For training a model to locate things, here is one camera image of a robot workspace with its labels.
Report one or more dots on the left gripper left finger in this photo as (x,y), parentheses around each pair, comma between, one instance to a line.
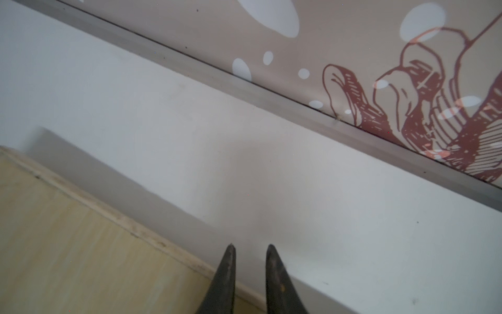
(220,296)

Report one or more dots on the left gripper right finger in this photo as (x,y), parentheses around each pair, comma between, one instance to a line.
(281,296)

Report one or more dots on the plywood board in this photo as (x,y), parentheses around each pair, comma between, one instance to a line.
(63,251)

